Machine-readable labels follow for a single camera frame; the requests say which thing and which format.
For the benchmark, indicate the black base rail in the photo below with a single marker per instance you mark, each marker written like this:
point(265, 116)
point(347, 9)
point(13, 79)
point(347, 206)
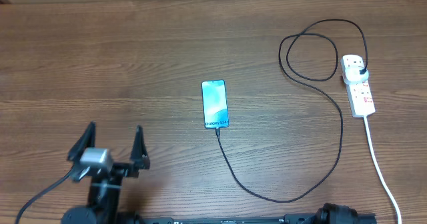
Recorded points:
point(298, 218)

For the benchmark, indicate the white power strip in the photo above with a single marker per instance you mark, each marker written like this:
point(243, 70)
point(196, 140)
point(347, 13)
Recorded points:
point(359, 95)

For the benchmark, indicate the white charger plug adapter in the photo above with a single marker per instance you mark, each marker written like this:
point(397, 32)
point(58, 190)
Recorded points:
point(354, 75)

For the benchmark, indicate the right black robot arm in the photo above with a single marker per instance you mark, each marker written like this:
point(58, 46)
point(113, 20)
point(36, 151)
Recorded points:
point(336, 214)

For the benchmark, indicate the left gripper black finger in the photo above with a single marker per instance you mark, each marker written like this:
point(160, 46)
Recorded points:
point(85, 141)
point(139, 155)

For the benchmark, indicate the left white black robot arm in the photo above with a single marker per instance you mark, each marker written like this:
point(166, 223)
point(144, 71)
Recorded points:
point(106, 179)

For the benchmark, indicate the blue Samsung Galaxy smartphone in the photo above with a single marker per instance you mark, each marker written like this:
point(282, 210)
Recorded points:
point(215, 105)

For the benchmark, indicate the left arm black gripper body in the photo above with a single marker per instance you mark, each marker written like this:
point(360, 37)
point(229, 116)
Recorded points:
point(121, 170)

